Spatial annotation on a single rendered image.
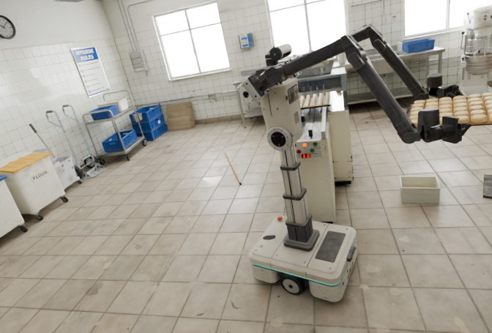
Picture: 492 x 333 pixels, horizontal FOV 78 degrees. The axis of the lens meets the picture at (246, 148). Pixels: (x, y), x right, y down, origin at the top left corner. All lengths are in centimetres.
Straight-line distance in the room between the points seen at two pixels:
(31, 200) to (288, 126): 356
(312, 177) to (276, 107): 94
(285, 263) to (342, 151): 144
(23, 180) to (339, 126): 367
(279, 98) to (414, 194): 178
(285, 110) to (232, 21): 471
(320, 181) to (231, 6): 449
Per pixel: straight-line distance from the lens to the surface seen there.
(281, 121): 176
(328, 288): 210
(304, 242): 220
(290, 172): 194
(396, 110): 135
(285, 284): 225
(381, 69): 566
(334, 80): 304
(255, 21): 622
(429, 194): 310
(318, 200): 262
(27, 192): 455
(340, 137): 311
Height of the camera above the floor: 168
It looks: 20 degrees down
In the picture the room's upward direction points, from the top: 12 degrees counter-clockwise
